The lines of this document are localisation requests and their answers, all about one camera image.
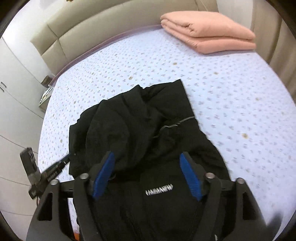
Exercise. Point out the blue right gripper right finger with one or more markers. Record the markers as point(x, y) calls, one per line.
point(194, 175)

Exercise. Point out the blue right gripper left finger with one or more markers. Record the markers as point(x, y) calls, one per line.
point(99, 175)

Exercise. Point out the black sweatshirt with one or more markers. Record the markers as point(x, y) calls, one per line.
point(147, 196)

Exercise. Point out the white wardrobe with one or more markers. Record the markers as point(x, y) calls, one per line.
point(21, 123)

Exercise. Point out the patterned lilac bed sheet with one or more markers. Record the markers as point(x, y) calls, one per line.
point(241, 106)

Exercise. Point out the brown patterned bag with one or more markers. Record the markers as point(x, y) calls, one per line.
point(48, 81)

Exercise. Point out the beige padded headboard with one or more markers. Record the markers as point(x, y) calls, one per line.
point(79, 26)

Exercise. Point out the folded pink blanket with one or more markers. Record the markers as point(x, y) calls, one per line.
point(208, 32)

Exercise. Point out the beige curtain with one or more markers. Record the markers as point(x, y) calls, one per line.
point(275, 42)

